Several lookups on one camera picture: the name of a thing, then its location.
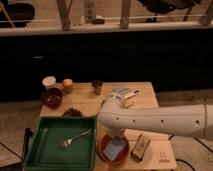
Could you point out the brown rectangular block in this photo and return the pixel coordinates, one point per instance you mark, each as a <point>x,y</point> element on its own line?
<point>140,147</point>

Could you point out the blue grey cloth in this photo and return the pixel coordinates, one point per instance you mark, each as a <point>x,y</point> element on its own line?
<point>120,90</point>

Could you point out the dark metal cup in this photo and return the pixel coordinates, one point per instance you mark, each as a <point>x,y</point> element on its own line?
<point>97,87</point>

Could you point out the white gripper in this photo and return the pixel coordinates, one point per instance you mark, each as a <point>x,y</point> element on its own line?
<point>115,132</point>

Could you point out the black office chair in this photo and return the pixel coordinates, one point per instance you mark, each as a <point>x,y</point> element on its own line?
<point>166,6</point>

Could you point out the blue sponge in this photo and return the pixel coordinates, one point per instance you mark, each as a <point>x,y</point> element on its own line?
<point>113,148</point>

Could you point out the orange topped small jar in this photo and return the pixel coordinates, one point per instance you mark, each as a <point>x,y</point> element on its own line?
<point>67,85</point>

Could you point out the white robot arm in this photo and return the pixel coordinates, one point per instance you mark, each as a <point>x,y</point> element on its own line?
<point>191,120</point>

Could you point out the red bowl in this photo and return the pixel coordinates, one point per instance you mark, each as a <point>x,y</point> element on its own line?
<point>121,156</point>

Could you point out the dark maroon bowl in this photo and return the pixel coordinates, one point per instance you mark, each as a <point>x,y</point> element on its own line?
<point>51,98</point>

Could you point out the silver metal fork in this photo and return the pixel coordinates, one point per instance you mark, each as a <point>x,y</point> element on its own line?
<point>68,142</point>

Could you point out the white lidded cup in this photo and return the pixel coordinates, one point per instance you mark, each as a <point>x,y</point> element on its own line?
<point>49,82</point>

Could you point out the green plastic tray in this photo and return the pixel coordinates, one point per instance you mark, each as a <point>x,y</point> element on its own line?
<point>45,154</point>

